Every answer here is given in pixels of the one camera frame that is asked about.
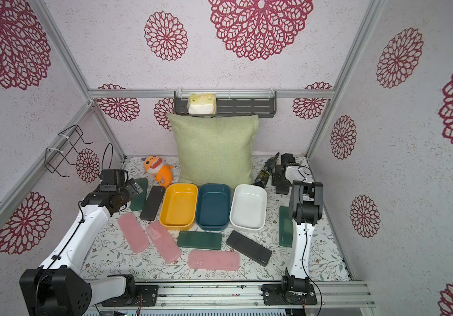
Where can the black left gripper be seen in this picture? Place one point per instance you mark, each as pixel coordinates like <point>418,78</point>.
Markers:
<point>133,189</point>

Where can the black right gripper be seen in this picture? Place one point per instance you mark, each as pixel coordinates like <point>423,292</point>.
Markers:
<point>280,174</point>

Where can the dark green pencil case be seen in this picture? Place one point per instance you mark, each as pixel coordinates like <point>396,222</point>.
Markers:
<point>199,240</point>
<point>138,203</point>

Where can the black pencil case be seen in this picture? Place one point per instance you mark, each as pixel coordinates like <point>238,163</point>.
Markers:
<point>256,252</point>
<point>152,203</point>

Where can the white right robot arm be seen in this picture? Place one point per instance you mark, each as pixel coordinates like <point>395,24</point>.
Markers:
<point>305,209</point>

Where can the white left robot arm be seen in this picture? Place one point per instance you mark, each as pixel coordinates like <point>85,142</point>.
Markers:
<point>56,286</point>

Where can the white storage box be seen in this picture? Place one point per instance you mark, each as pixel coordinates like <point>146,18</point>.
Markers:
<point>249,208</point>

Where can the pink pencil case far left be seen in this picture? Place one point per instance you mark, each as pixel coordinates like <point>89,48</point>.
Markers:
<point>133,233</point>

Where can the pink pencil case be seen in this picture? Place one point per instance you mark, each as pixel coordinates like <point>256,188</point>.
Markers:
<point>214,260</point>
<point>133,233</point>
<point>164,242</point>

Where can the yellow storage box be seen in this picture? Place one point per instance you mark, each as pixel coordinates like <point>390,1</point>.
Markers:
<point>179,206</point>

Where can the black pencil case front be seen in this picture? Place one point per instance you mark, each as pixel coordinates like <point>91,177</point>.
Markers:
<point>256,252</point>

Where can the teal storage box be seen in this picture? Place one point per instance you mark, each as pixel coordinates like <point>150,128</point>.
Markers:
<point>213,207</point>

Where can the pink pencil case middle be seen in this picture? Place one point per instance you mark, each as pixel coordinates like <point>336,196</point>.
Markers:
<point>164,242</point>

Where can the dark green pencil case front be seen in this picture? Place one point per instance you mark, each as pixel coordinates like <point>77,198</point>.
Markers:
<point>199,240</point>

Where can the pink pencil case front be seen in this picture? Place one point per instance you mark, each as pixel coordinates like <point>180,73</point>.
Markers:
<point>214,260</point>

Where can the orange shark plush toy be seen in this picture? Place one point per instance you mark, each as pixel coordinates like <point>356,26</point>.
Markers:
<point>154,165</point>

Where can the green pillow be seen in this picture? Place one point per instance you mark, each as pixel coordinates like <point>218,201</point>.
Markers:
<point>215,149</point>

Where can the floral table mat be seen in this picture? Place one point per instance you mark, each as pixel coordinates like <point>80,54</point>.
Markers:
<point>111,255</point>

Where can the tissue pack on shelf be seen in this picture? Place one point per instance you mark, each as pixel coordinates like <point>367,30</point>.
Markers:
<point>202,104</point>

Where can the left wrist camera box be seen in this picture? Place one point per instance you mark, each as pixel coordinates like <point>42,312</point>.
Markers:
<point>113,177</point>

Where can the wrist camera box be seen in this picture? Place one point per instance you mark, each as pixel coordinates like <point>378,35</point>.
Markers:
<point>113,177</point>
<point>298,173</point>

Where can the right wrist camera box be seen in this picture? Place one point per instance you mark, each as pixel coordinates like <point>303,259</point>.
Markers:
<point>298,173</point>

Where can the black wire wall rack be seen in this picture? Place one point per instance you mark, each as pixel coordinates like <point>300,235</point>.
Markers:
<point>54,157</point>

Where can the dark wall shelf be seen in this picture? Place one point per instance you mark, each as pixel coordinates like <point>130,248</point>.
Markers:
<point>264,107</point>

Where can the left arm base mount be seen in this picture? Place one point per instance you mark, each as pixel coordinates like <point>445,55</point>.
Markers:
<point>140,296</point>

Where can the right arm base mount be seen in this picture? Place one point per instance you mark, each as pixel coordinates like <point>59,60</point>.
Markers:
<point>298,294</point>

